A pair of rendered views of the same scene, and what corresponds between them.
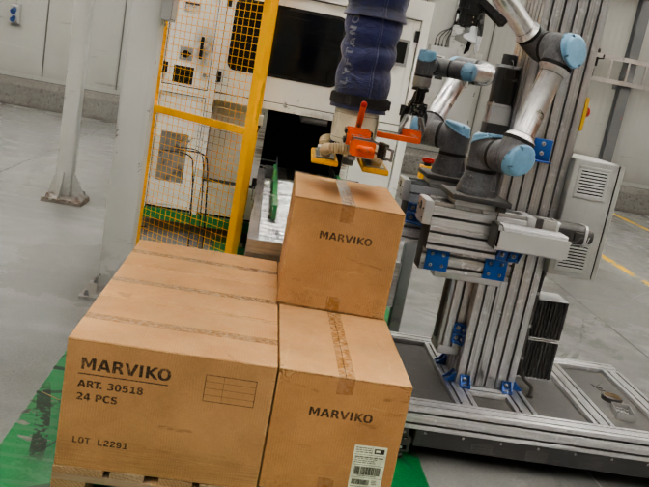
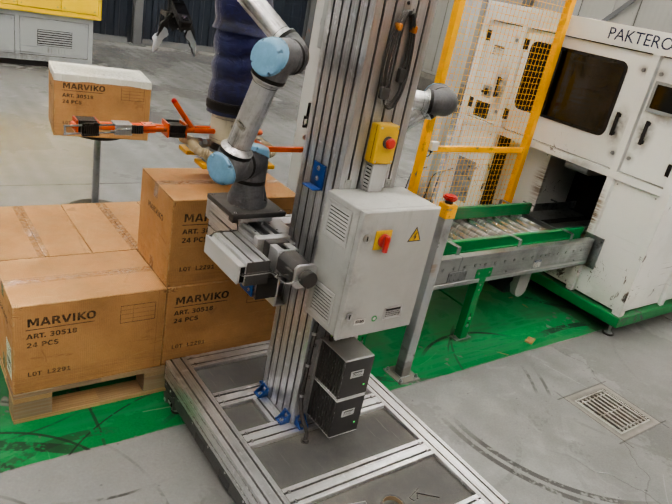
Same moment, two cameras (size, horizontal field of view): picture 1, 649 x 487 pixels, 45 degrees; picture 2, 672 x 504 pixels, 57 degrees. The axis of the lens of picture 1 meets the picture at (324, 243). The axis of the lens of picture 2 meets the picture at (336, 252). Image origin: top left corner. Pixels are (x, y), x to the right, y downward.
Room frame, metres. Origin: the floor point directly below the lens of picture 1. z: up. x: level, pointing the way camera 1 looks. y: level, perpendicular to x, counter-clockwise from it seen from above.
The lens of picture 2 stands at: (2.01, -2.57, 1.85)
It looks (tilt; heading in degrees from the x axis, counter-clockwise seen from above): 23 degrees down; 56
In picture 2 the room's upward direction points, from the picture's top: 12 degrees clockwise
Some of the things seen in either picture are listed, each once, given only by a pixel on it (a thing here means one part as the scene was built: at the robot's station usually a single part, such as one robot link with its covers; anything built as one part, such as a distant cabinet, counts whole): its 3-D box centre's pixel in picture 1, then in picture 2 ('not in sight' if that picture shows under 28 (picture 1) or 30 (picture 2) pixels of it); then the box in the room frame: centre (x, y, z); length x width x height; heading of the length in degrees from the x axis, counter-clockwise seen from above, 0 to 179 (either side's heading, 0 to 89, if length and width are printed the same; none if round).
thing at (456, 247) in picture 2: not in sight; (512, 243); (4.94, -0.12, 0.60); 1.60 x 0.10 x 0.09; 6
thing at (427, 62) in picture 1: (426, 63); not in sight; (3.32, -0.28, 1.48); 0.09 x 0.08 x 0.11; 154
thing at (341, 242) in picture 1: (336, 240); (217, 222); (3.02, -0.04, 0.74); 0.60 x 0.40 x 0.40; 4
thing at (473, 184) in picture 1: (478, 181); (248, 189); (2.93, -0.53, 1.09); 0.15 x 0.15 x 0.10
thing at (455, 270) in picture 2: not in sight; (476, 267); (4.59, -0.21, 0.50); 2.31 x 0.05 x 0.19; 6
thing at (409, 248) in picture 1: (408, 258); (423, 293); (4.02, -0.45, 0.50); 0.07 x 0.07 x 1.00; 6
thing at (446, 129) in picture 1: (454, 136); not in sight; (3.43, -0.47, 1.20); 0.13 x 0.12 x 0.14; 64
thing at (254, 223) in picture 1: (255, 211); not in sight; (4.52, 0.44, 0.50); 2.31 x 0.05 x 0.19; 6
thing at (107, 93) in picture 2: not in sight; (99, 101); (2.83, 1.90, 0.82); 0.60 x 0.40 x 0.40; 178
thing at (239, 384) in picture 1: (242, 351); (127, 277); (2.69, 0.22, 0.34); 1.20 x 1.00 x 0.40; 6
